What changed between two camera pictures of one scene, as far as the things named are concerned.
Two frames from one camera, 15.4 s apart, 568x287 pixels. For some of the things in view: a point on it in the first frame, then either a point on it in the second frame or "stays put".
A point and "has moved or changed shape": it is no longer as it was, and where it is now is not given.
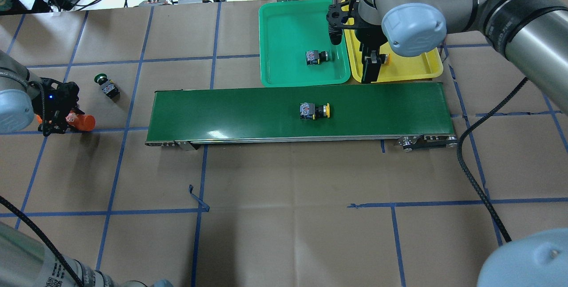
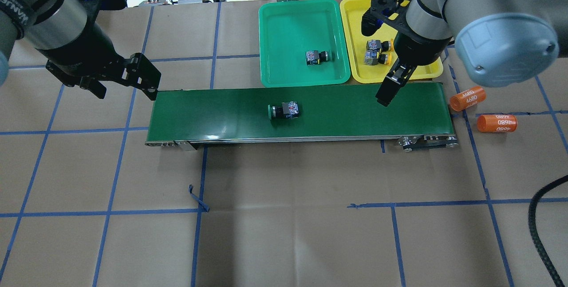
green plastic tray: (289, 27) stays put
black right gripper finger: (372, 62) -> (396, 79)
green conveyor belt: (417, 114) stays put
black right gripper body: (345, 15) -> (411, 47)
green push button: (313, 57) stays put
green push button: (108, 86) -> (289, 109)
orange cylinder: (79, 122) -> (467, 99)
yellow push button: (384, 58) has moved or changed shape
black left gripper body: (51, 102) -> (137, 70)
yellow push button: (308, 111) has moved or changed shape
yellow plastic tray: (400, 68) stays put
